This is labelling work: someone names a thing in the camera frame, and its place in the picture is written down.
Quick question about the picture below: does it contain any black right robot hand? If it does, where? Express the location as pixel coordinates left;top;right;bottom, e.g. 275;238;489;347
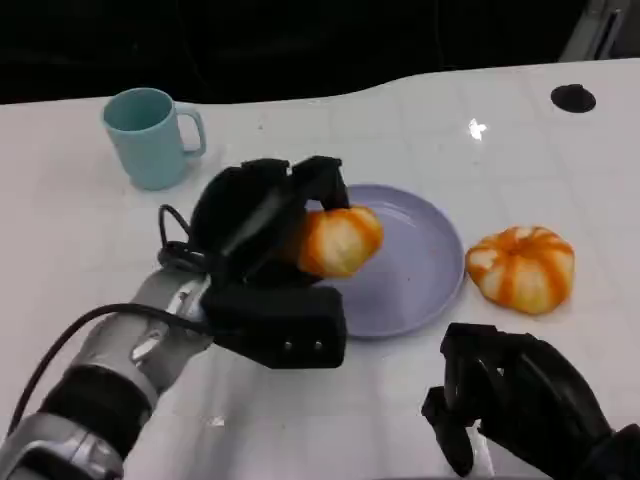
421;322;614;478

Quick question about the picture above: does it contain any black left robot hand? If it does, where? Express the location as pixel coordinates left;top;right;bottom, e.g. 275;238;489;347
189;155;352;289

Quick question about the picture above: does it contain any pale green mug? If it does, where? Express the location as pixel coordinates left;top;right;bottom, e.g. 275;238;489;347
102;87;208;192

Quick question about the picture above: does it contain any lilac plate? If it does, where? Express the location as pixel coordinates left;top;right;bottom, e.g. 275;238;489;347
303;183;467;342

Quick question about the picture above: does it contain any black round table grommet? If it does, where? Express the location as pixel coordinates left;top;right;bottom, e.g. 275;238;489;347
550;83;598;113

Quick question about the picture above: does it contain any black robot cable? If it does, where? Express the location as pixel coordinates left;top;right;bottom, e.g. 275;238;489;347
157;203;211;275
6;303;211;437

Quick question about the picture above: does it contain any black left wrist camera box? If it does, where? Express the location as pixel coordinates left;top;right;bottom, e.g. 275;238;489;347
201;285;348;371

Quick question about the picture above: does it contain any grey metal frame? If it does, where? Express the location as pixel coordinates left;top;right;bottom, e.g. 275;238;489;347
558;0;633;64

